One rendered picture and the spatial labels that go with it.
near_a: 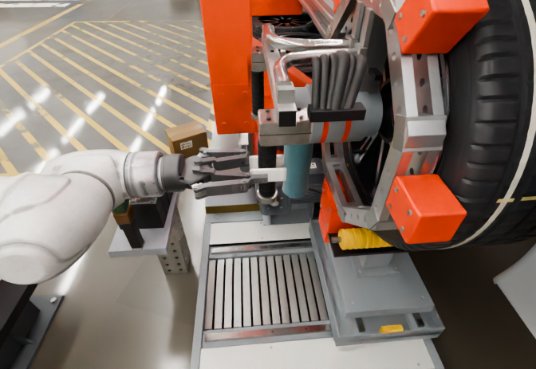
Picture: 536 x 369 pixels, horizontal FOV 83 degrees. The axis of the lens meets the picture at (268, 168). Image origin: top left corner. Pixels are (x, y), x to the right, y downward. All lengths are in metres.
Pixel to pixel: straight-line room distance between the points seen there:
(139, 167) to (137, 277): 0.97
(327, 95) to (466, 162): 0.23
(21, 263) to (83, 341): 1.00
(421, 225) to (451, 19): 0.28
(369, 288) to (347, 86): 0.82
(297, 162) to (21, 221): 0.68
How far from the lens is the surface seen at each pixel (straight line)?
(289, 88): 0.50
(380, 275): 1.21
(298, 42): 0.70
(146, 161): 0.59
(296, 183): 0.98
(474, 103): 0.53
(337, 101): 0.50
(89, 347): 1.44
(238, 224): 1.48
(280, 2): 3.07
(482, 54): 0.53
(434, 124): 0.53
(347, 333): 1.18
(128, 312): 1.45
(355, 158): 0.98
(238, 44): 1.11
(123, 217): 0.90
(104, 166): 0.59
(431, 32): 0.51
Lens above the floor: 1.22
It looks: 40 degrees down
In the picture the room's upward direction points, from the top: straight up
